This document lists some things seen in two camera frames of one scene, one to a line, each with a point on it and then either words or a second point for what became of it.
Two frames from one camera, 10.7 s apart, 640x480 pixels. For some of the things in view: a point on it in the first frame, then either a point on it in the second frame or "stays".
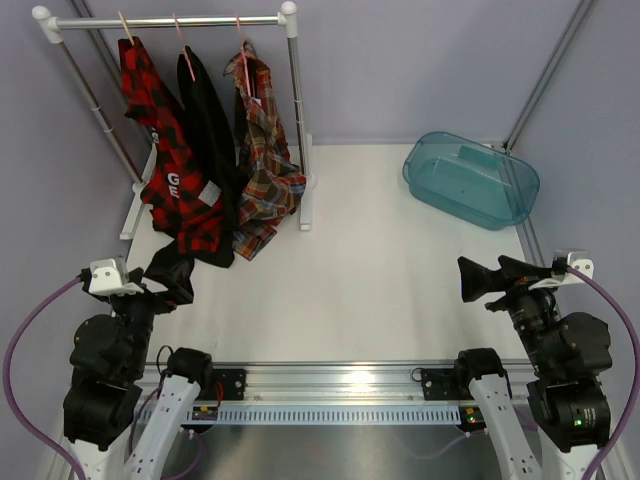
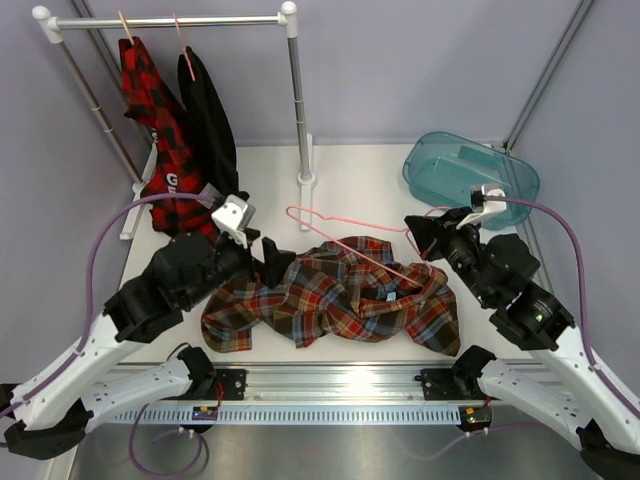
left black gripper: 178,284 to 275,263
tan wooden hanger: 127,30 stays
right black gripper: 477,280 to 432,233
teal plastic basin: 471,181 stays
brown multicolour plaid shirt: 273,183 to 350,287
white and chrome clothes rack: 50,28 stays
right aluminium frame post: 577,15 stays
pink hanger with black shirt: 181,39 stays
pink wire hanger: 242,49 to 290,209
